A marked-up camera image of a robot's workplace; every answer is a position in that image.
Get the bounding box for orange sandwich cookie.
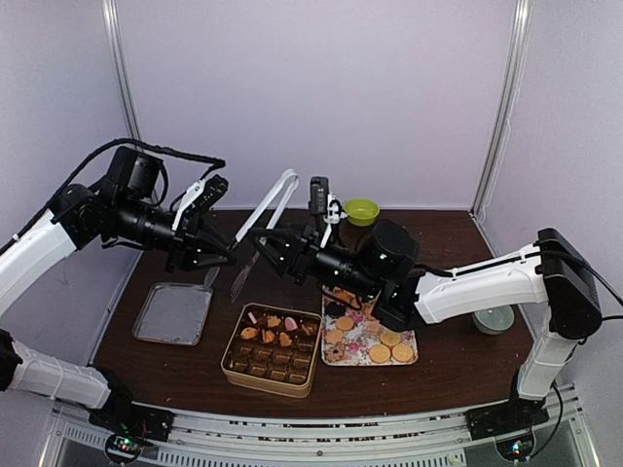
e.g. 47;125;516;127
261;329;276;344

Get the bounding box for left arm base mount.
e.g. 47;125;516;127
87;405;174;465

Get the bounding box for green plastic bowl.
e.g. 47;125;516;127
344;198;381;228

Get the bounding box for left aluminium frame post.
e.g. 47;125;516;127
101;0;146;141

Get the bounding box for black sandwich cookie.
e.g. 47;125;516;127
325;302;346;318

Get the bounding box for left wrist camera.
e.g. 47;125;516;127
178;174;229;213

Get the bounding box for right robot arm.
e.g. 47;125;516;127
247;220;603;430

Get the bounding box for silver tin lid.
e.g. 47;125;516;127
132;282;213;346

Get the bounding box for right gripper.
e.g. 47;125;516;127
245;221;383;302

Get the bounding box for floral cookie tray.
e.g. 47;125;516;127
321;286;419;367

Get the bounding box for aluminium frame post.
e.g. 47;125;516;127
471;0;532;222
101;0;146;141

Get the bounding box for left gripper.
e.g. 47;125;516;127
113;195;238;272

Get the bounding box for flower shaped cookie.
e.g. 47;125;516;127
266;315;281;329

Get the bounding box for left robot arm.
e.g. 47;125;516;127
1;142;235;432

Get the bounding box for right aluminium frame post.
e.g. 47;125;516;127
471;0;532;222

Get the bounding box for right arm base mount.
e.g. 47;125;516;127
465;403;550;463

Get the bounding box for round golden biscuit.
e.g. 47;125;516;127
391;343;415;364
369;343;391;365

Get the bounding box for pale ceramic bowl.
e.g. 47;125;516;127
472;305;515;336

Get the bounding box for front aluminium rail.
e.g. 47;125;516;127
34;384;603;466

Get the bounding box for gold cookie tin box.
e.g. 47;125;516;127
220;303;321;399

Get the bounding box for steel kitchen tongs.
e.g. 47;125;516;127
202;167;299;299

